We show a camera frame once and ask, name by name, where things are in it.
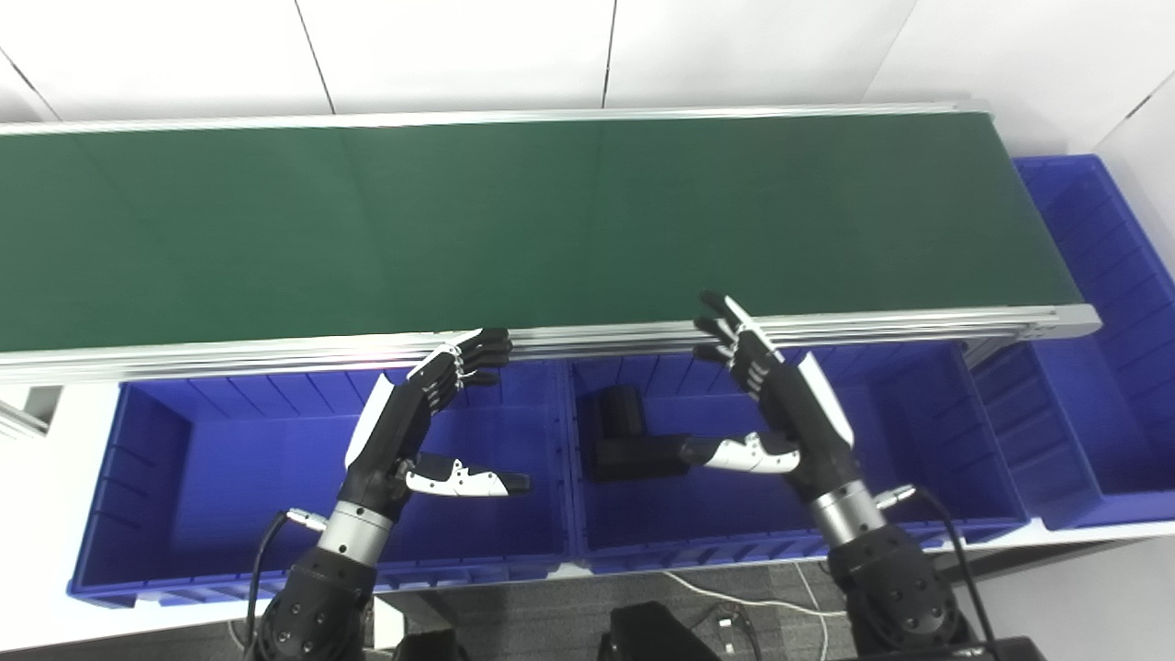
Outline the white floor cable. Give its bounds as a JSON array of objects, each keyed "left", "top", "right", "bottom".
[{"left": 666, "top": 562, "right": 836, "bottom": 661}]

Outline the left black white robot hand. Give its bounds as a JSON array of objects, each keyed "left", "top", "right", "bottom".
[{"left": 338, "top": 328, "right": 532, "bottom": 524}]

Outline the blue plastic bin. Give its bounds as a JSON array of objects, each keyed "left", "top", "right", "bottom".
[
  {"left": 562, "top": 342, "right": 1029, "bottom": 575},
  {"left": 973, "top": 154, "right": 1175, "bottom": 532},
  {"left": 69, "top": 358, "right": 575, "bottom": 609}
]

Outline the black robot body cover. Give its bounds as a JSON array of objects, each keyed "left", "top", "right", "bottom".
[{"left": 601, "top": 601, "right": 726, "bottom": 661}]

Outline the black cylinder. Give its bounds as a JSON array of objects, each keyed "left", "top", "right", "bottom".
[{"left": 586, "top": 387, "right": 691, "bottom": 483}]

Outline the aluminium conveyor leg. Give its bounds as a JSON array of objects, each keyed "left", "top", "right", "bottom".
[
  {"left": 962, "top": 336, "right": 1015, "bottom": 368},
  {"left": 0, "top": 386, "right": 65, "bottom": 442}
]

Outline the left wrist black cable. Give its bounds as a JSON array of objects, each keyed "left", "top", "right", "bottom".
[{"left": 241, "top": 510, "right": 329, "bottom": 661}]

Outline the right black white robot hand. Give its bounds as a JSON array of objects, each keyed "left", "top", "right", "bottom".
[{"left": 679, "top": 292, "right": 864, "bottom": 504}]

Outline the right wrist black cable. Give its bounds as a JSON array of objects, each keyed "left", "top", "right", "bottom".
[{"left": 872, "top": 484, "right": 997, "bottom": 661}]

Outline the green conveyor belt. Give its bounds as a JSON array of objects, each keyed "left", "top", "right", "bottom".
[
  {"left": 0, "top": 112, "right": 1084, "bottom": 354},
  {"left": 0, "top": 96, "right": 1102, "bottom": 387}
]

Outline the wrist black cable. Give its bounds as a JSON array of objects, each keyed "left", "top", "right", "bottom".
[
  {"left": 872, "top": 484, "right": 997, "bottom": 661},
  {"left": 241, "top": 510, "right": 329, "bottom": 661}
]

